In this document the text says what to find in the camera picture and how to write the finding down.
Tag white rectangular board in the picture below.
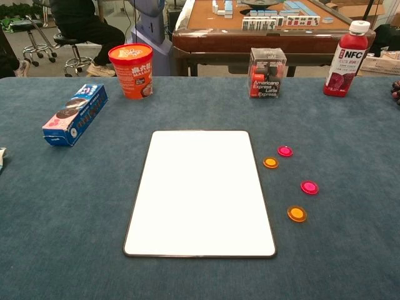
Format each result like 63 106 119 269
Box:
122 129 278 259

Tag clear coffee capsule box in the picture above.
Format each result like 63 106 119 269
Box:
247 47 288 100

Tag orange instant noodle cup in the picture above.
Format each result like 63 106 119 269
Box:
107 43 154 101

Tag brown wooden mahjong table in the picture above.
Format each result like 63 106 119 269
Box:
171 0 388 78

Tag blue cookie box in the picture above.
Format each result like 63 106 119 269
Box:
42 82 109 148

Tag bamboo marked mahjong tile row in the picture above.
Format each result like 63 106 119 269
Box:
242 17 278 31

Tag blue table cloth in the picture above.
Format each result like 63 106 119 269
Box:
0 76 400 300

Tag red marked mahjong tile row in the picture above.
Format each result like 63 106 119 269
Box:
276 15 321 28

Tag red juice bottle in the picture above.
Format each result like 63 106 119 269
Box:
322 20 376 98

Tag person in black trousers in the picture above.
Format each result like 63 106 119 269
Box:
49 0 126 78

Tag black rolling stool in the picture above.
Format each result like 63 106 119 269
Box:
52 32 94 78
11 15 60 67

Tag white snack bag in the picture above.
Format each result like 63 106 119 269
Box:
0 146 9 176

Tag white plastic basket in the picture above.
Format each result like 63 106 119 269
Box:
357 55 400 76

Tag dark red grape bunch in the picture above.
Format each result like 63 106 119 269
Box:
390 79 400 107

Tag person in dark clothes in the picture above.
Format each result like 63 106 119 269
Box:
0 27 31 78

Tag black tripod stand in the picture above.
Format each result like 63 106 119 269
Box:
365 0 375 24

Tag green potted plants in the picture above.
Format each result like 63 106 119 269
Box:
0 2 44 32

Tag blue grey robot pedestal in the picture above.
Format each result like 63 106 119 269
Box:
124 0 174 77

